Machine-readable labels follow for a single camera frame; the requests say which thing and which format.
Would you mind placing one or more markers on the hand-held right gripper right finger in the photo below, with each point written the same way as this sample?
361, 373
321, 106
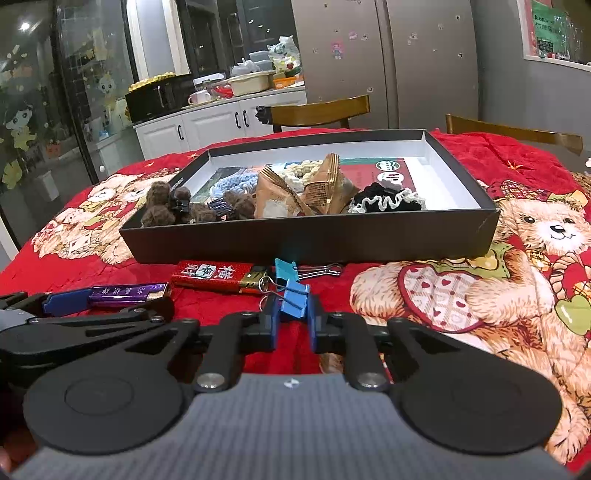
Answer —
315, 325

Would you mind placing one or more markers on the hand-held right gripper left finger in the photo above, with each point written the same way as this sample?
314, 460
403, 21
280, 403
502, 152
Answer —
272, 323

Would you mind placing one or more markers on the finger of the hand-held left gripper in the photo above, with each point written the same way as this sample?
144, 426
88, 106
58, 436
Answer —
64, 304
69, 333

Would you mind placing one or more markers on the blue binder clip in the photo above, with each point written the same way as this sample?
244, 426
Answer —
293, 300
288, 268

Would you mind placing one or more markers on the purple lighter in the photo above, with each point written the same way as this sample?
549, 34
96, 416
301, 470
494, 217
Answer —
129, 294

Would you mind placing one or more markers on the black cardboard box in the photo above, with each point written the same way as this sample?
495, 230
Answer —
323, 237

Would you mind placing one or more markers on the brown furry blue hair clip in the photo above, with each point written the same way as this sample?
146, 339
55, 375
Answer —
240, 205

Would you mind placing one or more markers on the plain brown paper packet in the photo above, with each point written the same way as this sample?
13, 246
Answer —
274, 194

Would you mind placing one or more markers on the brown furry black hair claw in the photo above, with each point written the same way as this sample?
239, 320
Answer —
159, 205

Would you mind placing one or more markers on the lattice print brown paper packet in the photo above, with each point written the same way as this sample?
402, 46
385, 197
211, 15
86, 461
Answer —
330, 184

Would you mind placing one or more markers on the blue crochet scrunchie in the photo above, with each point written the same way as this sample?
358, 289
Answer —
235, 182

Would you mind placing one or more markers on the black scrunchie with white trim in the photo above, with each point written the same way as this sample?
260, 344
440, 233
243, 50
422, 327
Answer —
392, 201

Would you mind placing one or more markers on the cream scrunchie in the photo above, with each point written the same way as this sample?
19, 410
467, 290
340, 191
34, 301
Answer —
300, 170

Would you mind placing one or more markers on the red lighter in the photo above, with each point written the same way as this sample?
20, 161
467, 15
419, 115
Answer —
207, 274

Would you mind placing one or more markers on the white trash bin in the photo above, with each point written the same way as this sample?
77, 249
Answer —
46, 185

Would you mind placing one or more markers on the glass sliding door with stickers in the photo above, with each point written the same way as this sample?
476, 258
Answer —
55, 115

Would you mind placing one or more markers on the white kitchen cabinet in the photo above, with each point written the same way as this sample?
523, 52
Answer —
207, 122

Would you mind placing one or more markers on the wooden chair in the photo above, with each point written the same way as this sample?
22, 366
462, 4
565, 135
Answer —
512, 134
318, 113

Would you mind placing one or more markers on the black microwave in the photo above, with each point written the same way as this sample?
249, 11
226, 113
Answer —
157, 99

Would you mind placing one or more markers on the white cup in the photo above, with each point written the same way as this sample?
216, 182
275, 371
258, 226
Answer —
197, 97

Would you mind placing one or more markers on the beige plastic tub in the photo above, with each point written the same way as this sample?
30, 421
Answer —
251, 84

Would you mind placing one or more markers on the tray of yellow balls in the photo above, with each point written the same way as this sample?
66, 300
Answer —
152, 81

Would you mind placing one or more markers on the orange tray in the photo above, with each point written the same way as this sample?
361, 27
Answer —
288, 81

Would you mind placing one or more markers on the red bear print blanket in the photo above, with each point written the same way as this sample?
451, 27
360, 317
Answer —
531, 194

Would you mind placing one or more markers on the printed plastic bag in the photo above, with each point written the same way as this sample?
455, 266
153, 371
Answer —
284, 55

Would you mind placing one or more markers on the grey refrigerator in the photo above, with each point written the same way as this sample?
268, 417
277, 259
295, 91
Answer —
392, 60

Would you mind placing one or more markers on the wall poster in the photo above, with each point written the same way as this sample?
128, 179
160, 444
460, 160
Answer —
549, 27

